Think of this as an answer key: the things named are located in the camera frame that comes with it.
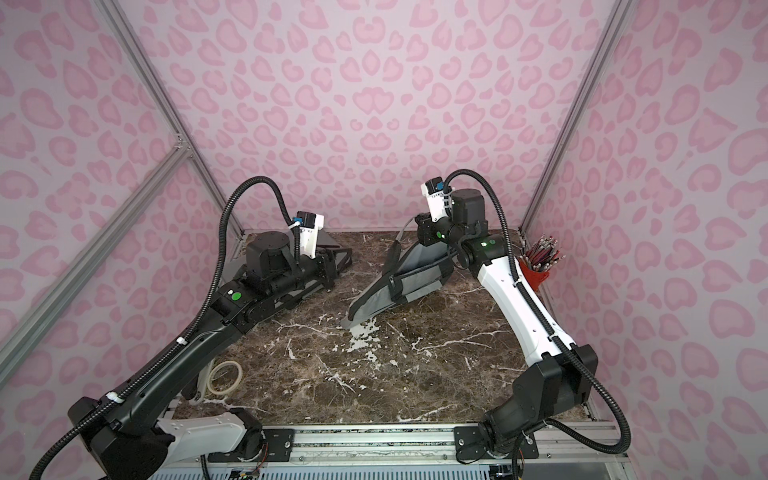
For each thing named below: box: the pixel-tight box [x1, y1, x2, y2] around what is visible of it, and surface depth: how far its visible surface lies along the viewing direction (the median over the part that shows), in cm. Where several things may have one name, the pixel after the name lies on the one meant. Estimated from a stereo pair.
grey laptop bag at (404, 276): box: [341, 240, 454, 330], surface depth 75 cm
